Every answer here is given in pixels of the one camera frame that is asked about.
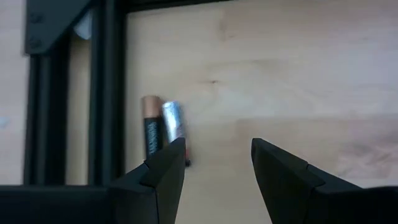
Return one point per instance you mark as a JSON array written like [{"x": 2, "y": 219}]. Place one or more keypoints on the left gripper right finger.
[{"x": 283, "y": 186}]

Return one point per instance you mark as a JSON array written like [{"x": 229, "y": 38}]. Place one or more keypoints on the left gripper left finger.
[{"x": 152, "y": 193}]

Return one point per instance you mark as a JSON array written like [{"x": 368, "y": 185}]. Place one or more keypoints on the AA battery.
[
  {"x": 173, "y": 121},
  {"x": 150, "y": 124}
]

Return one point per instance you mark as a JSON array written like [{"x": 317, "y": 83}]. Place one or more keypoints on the black metal table frame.
[{"x": 107, "y": 93}]

